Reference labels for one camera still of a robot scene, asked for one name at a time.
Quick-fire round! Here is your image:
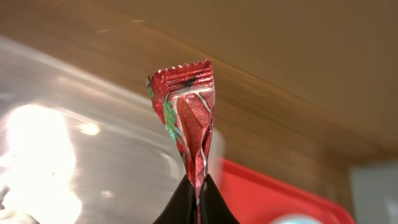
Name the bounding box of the light blue plate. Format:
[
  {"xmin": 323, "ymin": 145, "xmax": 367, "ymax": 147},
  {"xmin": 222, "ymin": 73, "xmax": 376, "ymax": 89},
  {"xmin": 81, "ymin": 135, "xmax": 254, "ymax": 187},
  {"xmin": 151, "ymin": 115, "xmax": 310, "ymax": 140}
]
[{"xmin": 270, "ymin": 213, "xmax": 323, "ymax": 224}]

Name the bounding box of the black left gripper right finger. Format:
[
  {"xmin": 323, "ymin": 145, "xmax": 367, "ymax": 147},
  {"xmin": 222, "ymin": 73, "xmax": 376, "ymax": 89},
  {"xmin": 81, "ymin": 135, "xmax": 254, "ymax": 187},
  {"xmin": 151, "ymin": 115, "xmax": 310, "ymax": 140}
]
[{"xmin": 200, "ymin": 174, "xmax": 240, "ymax": 224}]

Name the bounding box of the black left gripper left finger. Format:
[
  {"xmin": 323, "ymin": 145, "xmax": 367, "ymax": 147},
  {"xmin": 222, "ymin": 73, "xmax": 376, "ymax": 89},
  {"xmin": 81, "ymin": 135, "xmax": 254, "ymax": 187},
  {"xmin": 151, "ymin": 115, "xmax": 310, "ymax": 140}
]
[{"xmin": 154, "ymin": 175, "xmax": 196, "ymax": 224}]

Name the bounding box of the clear plastic bin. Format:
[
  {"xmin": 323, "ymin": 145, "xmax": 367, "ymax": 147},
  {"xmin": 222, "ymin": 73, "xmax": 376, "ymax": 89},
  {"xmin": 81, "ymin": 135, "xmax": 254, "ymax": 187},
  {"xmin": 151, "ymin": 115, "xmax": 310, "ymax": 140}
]
[{"xmin": 1, "ymin": 38, "xmax": 223, "ymax": 223}]

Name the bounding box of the red serving tray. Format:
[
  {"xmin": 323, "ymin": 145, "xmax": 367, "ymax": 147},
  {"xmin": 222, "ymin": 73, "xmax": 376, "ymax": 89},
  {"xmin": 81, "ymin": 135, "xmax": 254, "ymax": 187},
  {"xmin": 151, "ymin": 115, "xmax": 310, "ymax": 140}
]
[{"xmin": 219, "ymin": 159, "xmax": 355, "ymax": 224}]

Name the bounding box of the red candy wrapper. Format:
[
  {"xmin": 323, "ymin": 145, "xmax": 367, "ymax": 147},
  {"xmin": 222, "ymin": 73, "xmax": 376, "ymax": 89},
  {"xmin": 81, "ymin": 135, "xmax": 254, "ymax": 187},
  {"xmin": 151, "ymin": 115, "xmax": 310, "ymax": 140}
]
[{"xmin": 145, "ymin": 59, "xmax": 215, "ymax": 223}]

